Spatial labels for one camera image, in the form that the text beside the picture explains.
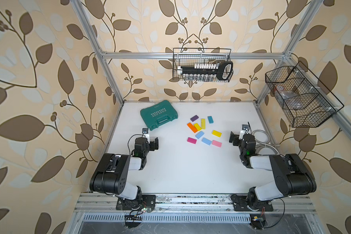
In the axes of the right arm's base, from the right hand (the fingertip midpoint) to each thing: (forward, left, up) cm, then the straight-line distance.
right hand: (240, 133), depth 93 cm
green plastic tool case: (+20, +55, -2) cm, 59 cm away
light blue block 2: (0, +21, -8) cm, 23 cm away
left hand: (0, +61, 0) cm, 61 cm away
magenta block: (0, +31, -7) cm, 32 cm away
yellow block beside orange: (+12, +26, -7) cm, 30 cm away
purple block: (+20, +28, -7) cm, 35 cm away
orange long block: (+9, +29, -7) cm, 31 cm away
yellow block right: (+5, +13, -7) cm, 16 cm away
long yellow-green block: (+13, +22, -7) cm, 26 cm away
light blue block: (+4, +25, -7) cm, 27 cm away
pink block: (-3, +14, -7) cm, 16 cm away
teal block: (+16, +16, -6) cm, 23 cm away
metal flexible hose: (-7, -12, -5) cm, 15 cm away
